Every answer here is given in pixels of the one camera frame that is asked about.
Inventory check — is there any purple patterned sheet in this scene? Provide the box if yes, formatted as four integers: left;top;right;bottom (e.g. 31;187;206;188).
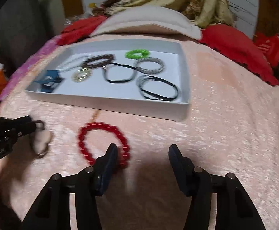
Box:
0;38;67;101

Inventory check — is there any black cord pendant necklace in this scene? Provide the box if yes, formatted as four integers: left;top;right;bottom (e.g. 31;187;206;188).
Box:
102;62;136;84

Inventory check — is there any small red fringed pillow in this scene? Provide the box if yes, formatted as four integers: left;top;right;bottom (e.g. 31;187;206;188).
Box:
57;16;106;46

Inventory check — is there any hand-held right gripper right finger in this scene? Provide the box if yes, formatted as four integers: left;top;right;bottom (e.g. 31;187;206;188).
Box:
168;144;266;230

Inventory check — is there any red bead bracelet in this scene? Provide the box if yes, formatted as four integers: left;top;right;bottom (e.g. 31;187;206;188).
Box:
77;122;131;168

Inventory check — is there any large red ruffled pillow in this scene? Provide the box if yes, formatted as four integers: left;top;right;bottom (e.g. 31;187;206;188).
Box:
199;25;279;87

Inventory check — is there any white fluffy hair tie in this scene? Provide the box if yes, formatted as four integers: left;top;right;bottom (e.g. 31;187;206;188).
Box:
30;120;54;159

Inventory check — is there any brown bead bracelet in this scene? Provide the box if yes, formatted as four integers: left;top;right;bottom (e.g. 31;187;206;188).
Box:
79;54;116;72

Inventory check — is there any gold coil hair tie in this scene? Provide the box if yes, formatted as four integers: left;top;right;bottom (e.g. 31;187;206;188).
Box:
72;68;92;83

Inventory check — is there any green hair tie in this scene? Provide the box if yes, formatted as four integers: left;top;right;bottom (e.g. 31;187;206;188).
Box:
125;49;149;60

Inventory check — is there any grey white pillow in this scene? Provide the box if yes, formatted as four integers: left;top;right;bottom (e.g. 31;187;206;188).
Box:
92;6;201;40

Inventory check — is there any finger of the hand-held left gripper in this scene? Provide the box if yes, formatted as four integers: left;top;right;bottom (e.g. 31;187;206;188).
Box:
0;115;38;137

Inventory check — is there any red shopping bag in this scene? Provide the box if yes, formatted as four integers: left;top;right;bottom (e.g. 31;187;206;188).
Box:
253;32;279;64

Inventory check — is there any white shallow cardboard box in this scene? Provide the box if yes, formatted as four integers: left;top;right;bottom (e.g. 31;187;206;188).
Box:
24;39;192;122

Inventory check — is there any grey refrigerator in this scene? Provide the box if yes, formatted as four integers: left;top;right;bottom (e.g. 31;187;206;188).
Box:
0;0;51;60

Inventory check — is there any blue hair clip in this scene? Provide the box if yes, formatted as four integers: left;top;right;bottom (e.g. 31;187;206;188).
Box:
34;70;64;93

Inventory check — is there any white pearl necklace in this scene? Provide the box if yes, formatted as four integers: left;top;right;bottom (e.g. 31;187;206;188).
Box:
57;56;87;73

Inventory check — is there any grey striped hair tie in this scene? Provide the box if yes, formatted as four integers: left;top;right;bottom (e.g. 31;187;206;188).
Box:
133;57;166;75

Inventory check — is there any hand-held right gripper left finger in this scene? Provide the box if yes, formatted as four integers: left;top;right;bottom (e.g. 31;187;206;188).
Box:
22;143;119;230

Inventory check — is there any black cord loop necklace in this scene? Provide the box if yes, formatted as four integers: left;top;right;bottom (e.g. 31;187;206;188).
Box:
137;75;182;101

